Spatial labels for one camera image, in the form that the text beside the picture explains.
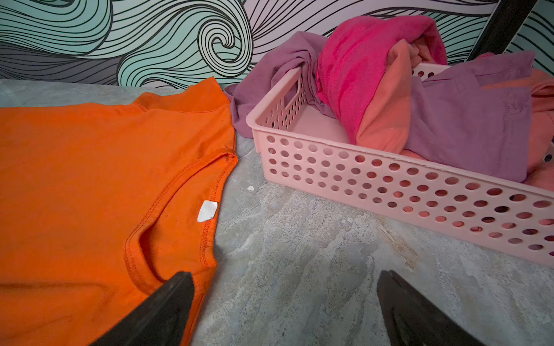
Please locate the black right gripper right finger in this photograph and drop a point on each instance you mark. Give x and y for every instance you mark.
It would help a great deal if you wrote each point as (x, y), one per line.
(411, 319)

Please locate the pink perforated plastic basket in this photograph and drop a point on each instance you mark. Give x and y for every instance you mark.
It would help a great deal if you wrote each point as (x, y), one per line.
(303, 149)

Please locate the coral salmon t-shirt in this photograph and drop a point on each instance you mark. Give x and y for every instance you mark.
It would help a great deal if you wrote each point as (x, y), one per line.
(539, 173)

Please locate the mauve purple t-shirt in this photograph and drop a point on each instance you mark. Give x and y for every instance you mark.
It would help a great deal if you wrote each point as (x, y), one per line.
(300, 50)
(468, 117)

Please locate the black corner frame post right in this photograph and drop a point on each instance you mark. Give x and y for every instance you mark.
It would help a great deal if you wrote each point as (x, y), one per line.
(502, 26)

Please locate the magenta pink t-shirt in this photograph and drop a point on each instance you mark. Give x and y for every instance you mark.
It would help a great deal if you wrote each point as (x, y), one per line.
(364, 74)

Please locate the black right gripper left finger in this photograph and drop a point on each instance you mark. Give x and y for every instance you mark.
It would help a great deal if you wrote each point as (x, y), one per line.
(159, 320)

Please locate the orange t-shirt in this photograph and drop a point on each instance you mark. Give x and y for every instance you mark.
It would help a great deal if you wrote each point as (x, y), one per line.
(102, 204)

